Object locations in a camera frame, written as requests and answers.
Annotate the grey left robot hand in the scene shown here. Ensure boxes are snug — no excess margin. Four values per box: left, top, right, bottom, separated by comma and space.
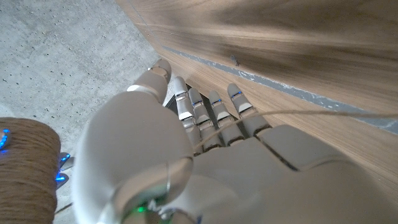
72, 58, 398, 224

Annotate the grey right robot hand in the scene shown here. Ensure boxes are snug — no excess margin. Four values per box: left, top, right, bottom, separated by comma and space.
0, 128, 76, 190

